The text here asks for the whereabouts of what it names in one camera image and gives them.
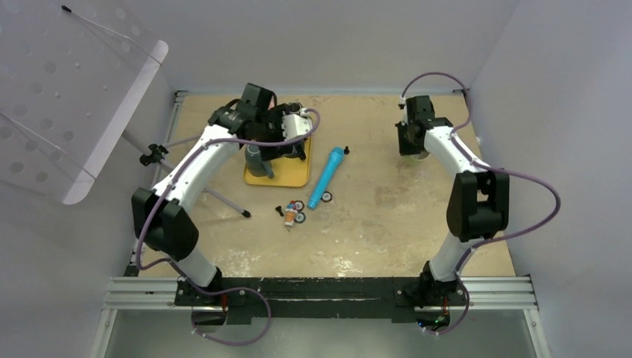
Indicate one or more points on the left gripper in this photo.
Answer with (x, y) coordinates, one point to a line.
(269, 151)

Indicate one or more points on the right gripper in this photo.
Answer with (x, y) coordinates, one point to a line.
(405, 149)

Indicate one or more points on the light green mug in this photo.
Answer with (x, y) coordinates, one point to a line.
(423, 155)

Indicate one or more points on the grey mug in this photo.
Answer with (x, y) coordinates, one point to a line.
(255, 165)

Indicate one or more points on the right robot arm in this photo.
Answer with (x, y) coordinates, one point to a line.
(478, 205)

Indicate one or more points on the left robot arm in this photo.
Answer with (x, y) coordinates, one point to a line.
(161, 215)

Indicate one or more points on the black mug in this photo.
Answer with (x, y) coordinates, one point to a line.
(294, 107)

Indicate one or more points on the yellow tray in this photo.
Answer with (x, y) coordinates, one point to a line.
(288, 173)

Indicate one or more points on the blue toy microphone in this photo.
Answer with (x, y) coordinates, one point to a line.
(335, 158)

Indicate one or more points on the poker chip 100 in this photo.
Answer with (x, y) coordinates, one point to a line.
(297, 205)

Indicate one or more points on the ice cream cone toy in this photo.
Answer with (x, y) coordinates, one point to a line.
(290, 214)

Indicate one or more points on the poker chip by microphone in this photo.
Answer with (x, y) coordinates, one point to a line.
(326, 197)

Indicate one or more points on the poker chip 50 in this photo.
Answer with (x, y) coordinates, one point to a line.
(300, 218)

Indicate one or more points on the tripod stand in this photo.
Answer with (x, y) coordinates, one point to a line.
(157, 157)

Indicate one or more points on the white perforated panel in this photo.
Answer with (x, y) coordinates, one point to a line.
(72, 75)

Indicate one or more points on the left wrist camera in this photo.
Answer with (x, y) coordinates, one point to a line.
(296, 125)

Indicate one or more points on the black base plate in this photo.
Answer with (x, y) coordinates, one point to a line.
(399, 299)

